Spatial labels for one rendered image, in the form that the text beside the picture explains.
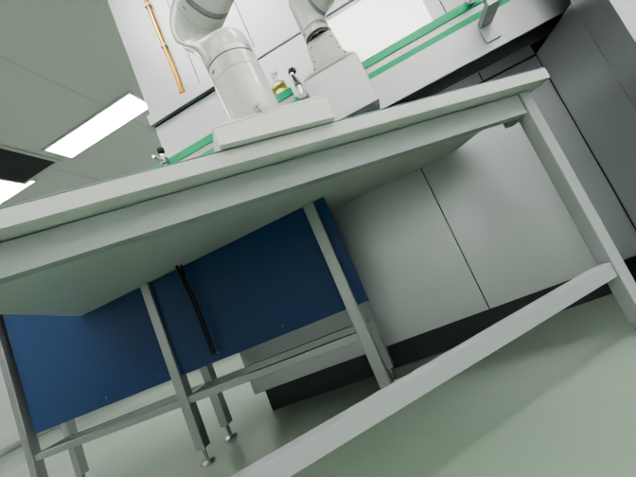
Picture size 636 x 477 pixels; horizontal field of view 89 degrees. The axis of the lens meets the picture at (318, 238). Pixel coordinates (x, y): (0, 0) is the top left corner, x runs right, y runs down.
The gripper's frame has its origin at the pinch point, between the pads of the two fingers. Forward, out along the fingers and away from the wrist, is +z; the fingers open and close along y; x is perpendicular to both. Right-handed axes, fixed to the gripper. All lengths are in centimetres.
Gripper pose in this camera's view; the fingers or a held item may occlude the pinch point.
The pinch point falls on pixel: (339, 81)
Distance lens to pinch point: 110.3
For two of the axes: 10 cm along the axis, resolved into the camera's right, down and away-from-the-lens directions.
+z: 3.9, 9.1, -1.3
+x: -2.7, -0.3, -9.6
